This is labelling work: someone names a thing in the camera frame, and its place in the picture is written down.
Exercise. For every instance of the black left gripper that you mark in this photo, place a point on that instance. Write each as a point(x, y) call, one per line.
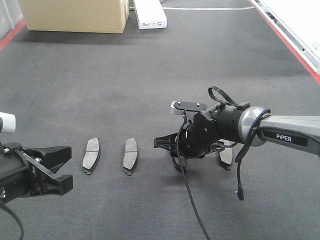
point(31, 171)

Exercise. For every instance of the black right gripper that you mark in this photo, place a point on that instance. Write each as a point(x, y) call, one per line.
point(199, 131)

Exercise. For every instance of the dark grey brake pad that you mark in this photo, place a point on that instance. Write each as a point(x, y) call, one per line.
point(92, 155)

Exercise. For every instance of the white long carton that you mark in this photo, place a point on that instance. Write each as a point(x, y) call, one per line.
point(150, 14)

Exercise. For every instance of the cardboard box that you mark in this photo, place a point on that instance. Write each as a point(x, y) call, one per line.
point(83, 16)

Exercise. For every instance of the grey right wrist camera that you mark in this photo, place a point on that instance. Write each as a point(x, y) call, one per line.
point(179, 107)

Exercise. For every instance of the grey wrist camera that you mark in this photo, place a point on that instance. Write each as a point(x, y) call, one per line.
point(179, 107)
point(7, 123)

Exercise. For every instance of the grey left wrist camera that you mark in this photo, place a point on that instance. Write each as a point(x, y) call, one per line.
point(7, 123)

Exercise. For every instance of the white conveyor side rail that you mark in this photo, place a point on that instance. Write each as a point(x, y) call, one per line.
point(298, 22)

